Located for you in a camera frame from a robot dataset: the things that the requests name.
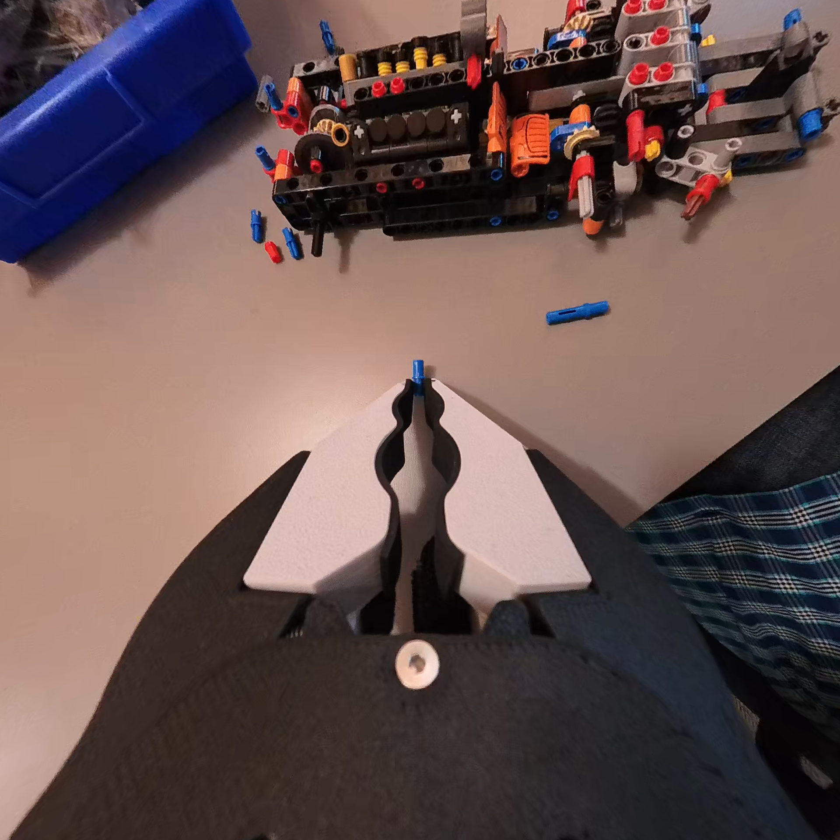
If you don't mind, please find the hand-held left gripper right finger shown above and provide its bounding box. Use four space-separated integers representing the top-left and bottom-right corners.
410 379 593 636

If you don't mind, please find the person's dark clothing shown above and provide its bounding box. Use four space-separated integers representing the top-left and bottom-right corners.
663 364 840 506

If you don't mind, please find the blue plastic bin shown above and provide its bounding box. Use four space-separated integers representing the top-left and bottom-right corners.
0 0 258 263

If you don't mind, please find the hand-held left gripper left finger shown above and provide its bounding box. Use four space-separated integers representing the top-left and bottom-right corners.
243 379 404 636

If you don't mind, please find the long blue lego pin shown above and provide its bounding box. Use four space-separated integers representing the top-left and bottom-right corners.
546 301 610 326

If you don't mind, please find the person's plaid shirt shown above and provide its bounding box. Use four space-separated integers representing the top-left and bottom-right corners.
626 476 840 723

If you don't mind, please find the partly built lego model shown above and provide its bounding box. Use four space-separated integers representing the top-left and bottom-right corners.
272 0 831 238

